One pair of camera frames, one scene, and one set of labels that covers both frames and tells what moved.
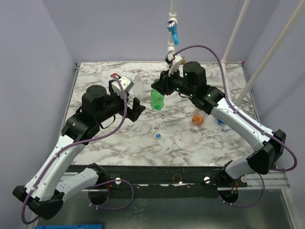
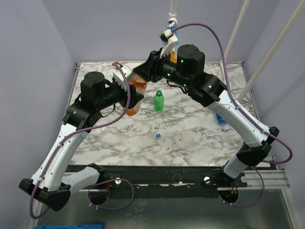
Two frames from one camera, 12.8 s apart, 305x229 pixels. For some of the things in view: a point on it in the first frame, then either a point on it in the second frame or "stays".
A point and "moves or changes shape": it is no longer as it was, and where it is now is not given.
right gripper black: [161, 83] to [152, 66]
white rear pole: [239, 23] stays
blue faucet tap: [172, 26] stays
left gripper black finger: [137, 110] to [135, 97]
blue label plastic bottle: [224, 125] stays
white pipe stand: [172, 15] stays
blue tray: [97, 226] stays
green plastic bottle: [157, 99] moves or changes shape
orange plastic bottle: [198, 118] to [140, 86]
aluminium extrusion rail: [271, 180] stays
